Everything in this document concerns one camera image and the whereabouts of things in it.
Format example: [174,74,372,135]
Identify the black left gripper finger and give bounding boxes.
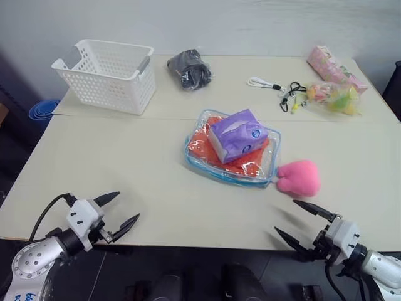
[93,191,122,207]
[112,213,141,243]

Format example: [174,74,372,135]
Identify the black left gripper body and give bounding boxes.
[90,216,116,245]

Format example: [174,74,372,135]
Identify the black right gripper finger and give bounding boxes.
[292,199,338,224]
[274,226,310,261]

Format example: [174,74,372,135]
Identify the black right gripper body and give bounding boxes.
[307,215,338,263]

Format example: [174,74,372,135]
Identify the clear pouch with orange contents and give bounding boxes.
[182,108,282,189]

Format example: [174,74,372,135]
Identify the clear bag of colourful sweets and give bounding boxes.
[304,80,363,117]

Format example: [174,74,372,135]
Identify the black bagged bundle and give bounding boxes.
[166,48,213,92]

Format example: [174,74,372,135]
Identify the pink plush heart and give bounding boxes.
[275,159,321,198]

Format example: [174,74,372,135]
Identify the small yellow green clip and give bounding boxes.
[291,100,310,115]

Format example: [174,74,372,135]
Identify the purple tissue pack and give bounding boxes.
[208,108,269,164]

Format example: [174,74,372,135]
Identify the white perforated plastic basket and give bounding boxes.
[51,39,157,116]

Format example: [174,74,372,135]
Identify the pink patterned long box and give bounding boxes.
[306,45,368,93]

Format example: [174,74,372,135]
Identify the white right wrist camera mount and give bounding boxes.
[325,219,361,260]

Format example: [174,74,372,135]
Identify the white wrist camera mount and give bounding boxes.
[325,219,361,260]
[66,198,106,241]

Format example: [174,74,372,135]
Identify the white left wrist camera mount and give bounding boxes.
[66,198,106,241]

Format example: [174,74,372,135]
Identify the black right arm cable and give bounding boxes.
[323,261,345,301]

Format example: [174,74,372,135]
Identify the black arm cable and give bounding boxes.
[323,261,345,301]
[29,193,75,243]

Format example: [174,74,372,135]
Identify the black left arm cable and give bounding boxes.
[29,193,75,243]

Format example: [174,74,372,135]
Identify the black lanyard with carabiner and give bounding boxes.
[278,82,310,113]

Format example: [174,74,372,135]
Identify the white lanyard cord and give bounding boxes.
[247,75,288,95]

